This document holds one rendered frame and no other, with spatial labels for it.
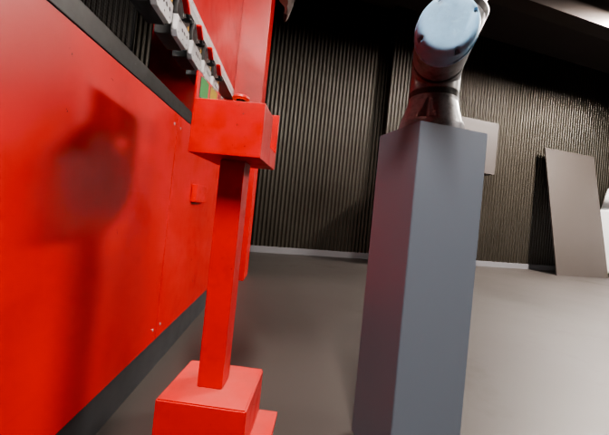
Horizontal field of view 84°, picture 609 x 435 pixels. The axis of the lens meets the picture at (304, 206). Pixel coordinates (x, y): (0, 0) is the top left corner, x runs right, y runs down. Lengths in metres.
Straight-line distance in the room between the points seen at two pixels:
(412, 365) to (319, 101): 4.07
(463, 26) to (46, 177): 0.77
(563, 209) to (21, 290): 6.41
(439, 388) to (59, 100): 0.92
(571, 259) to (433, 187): 5.75
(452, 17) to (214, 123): 0.52
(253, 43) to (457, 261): 2.35
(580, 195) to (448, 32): 6.23
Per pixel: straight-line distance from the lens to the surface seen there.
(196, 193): 1.40
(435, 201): 0.79
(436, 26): 0.78
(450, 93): 0.89
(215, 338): 0.88
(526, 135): 6.52
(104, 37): 0.83
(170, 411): 0.90
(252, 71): 2.76
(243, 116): 0.77
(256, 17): 2.94
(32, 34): 0.66
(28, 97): 0.65
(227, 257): 0.83
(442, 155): 0.81
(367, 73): 5.02
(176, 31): 1.53
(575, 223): 6.69
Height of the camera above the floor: 0.55
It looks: 1 degrees up
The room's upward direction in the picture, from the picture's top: 6 degrees clockwise
